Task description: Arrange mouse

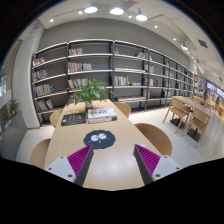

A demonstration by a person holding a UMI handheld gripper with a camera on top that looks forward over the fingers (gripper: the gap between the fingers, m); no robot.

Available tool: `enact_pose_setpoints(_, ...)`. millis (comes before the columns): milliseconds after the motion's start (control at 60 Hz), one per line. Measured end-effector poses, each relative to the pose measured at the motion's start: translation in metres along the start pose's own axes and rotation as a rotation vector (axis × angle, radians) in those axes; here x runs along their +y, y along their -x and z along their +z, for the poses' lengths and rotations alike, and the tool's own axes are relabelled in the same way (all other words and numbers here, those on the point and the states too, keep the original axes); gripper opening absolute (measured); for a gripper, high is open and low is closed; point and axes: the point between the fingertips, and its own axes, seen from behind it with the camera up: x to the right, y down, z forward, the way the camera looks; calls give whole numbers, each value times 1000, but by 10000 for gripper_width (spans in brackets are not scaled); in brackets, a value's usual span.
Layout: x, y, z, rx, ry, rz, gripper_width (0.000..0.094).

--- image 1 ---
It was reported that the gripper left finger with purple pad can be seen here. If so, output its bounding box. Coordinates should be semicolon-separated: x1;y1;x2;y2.
45;145;93;186

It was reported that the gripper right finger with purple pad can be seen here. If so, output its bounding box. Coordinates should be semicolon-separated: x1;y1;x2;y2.
134;144;182;185

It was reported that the dark round cartoon mouse pad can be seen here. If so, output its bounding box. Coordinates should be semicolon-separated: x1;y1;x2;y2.
83;130;116;149

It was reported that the wooden chair right near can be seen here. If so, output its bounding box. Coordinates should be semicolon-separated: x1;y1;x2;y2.
136;123;172;156

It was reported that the wooden chair left near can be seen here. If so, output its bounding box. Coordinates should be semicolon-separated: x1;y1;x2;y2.
30;138;50;169

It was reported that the wooden chair left far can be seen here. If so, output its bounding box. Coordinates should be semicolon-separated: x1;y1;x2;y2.
50;110;62;126

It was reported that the stack of white red books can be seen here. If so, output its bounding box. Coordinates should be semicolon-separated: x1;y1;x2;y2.
88;107;117;123

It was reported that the wooden slat chair right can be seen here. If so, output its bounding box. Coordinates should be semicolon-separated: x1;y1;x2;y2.
183;109;210;147

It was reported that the wooden slat chair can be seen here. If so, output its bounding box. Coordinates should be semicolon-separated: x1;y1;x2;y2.
168;96;191;130
183;109;210;147

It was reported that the wooden chair right far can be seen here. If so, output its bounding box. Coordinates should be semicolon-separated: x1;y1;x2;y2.
114;102;131;117

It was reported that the wooden slat chair left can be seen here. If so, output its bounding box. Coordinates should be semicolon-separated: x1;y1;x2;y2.
168;96;191;130

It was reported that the green potted plant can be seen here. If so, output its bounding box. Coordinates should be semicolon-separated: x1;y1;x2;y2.
66;79;114;109

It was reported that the large grey bookshelf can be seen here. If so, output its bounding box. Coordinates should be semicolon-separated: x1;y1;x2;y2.
31;39;194;123

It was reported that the small plant at left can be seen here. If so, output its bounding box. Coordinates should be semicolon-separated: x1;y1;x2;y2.
9;100;20;116

